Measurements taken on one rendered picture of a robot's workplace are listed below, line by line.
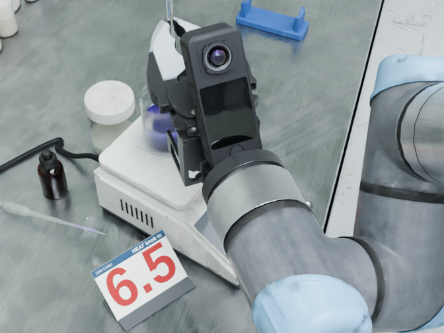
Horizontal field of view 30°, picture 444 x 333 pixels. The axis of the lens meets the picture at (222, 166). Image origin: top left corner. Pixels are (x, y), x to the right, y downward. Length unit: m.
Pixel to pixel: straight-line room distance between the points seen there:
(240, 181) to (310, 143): 0.41
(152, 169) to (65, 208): 0.14
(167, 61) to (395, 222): 0.25
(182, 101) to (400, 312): 0.25
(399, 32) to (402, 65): 0.56
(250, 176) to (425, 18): 0.65
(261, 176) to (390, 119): 0.11
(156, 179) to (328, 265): 0.33
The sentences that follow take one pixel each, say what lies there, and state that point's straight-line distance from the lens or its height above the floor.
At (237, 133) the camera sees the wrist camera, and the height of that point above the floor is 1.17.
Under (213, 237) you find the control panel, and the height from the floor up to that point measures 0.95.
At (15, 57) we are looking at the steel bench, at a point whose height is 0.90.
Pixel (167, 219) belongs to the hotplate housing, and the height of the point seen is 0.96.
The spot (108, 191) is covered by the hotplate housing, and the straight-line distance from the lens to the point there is 0.93.
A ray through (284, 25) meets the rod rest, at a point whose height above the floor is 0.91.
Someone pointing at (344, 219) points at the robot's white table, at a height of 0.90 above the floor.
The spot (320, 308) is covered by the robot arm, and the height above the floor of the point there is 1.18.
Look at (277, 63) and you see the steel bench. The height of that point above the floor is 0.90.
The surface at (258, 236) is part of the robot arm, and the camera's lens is 0.61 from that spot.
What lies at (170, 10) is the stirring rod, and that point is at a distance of 0.78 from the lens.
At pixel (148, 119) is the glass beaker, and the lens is 0.86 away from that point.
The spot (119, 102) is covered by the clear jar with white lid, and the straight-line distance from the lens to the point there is 0.98.
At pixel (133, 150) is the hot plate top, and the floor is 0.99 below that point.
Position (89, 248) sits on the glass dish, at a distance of 0.94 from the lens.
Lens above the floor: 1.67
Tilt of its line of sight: 50 degrees down
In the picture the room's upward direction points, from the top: straight up
